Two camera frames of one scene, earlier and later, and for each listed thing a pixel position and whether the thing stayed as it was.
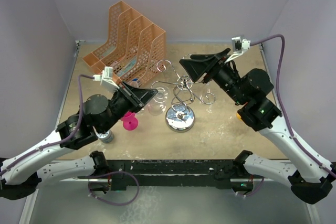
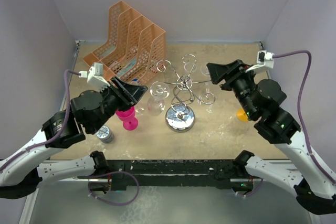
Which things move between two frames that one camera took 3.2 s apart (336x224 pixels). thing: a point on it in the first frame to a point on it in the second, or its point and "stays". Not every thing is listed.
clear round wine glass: x=158 y=106 stays
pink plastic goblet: x=129 y=121 stays
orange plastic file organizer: x=136 y=48 stays
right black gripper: x=196 y=68 to x=232 y=71
